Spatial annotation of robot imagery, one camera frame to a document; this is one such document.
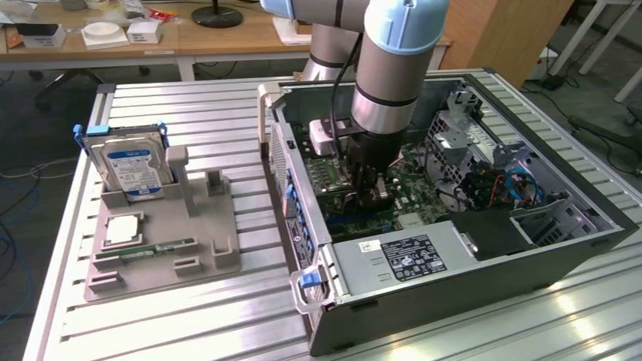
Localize white box with red button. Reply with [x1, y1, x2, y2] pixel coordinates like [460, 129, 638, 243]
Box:
[532, 47, 562, 83]

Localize black power adapter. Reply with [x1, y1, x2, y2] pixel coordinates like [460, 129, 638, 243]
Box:
[540, 74, 567, 92]

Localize blue floor cable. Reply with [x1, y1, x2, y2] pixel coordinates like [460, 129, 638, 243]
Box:
[0, 150, 43, 325]

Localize slanted metal disk bay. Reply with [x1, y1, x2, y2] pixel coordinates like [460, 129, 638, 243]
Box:
[508, 198, 599, 248]

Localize white round holder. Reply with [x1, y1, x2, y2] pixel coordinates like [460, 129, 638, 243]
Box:
[79, 21, 132, 51]

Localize black chair base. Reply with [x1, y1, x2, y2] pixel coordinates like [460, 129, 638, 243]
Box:
[33, 69, 105, 113]

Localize metal disk bay cage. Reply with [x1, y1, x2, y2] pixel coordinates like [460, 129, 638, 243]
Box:
[426, 108, 503, 182]

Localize black floor stand base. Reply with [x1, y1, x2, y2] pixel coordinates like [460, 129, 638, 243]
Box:
[567, 112, 642, 152]

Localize black lamp base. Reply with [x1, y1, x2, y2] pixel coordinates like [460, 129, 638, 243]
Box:
[191, 5, 245, 29]

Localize wooden desk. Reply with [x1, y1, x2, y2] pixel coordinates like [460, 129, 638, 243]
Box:
[0, 0, 452, 73]

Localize wooden cabinet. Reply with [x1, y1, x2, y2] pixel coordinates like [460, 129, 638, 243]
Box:
[439, 0, 576, 83]

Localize green graphics card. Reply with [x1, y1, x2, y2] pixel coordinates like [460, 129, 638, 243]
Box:
[320, 186, 402, 221]

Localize white papers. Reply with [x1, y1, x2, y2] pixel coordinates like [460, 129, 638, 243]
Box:
[272, 17, 315, 46]

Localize small white labelled box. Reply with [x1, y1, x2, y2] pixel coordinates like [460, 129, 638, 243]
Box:
[124, 20, 164, 46]

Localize white box with black top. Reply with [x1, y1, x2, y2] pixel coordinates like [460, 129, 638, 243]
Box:
[15, 23, 69, 49]

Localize green RAM stick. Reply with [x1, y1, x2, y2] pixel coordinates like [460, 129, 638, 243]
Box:
[96, 235, 197, 261]

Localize blue wire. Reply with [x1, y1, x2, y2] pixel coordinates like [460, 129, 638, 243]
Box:
[503, 167, 547, 208]

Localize black open PC case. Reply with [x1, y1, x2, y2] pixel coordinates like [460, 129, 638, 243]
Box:
[256, 73, 641, 358]

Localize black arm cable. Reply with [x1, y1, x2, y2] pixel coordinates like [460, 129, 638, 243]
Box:
[328, 32, 366, 159]

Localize blue disk caddy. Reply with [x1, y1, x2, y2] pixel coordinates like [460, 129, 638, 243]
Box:
[73, 120, 176, 189]

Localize hard disk with blue label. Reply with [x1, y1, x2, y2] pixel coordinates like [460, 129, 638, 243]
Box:
[83, 127, 169, 203]

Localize red wire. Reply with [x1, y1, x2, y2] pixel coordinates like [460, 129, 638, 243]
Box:
[488, 174, 508, 207]

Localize silver CPU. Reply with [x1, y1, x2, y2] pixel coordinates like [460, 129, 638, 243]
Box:
[103, 215, 143, 244]

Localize green motherboard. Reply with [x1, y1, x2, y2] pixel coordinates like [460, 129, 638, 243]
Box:
[300, 134, 452, 242]

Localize grey parts rack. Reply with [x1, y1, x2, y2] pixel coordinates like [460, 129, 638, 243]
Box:
[83, 145, 244, 302]

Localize white table frame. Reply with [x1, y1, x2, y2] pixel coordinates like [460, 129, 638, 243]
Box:
[547, 0, 642, 103]

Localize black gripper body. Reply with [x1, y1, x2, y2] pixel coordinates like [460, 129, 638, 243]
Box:
[347, 129, 406, 178]

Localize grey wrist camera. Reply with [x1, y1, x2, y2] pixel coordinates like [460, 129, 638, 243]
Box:
[308, 119, 354, 157]

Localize grey power supply unit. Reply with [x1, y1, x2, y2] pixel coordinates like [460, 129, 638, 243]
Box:
[330, 220, 483, 297]

